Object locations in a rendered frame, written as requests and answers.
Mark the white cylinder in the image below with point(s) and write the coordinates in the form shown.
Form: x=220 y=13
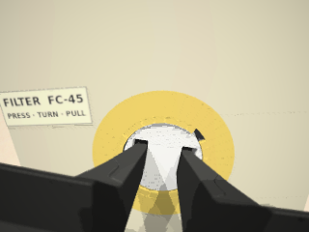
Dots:
x=165 y=142

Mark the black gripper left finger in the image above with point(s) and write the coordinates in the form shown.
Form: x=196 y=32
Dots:
x=97 y=200

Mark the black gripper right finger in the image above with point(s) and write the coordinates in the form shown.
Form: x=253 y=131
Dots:
x=209 y=203

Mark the beige service panel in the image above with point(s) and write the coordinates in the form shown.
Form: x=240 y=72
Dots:
x=79 y=77

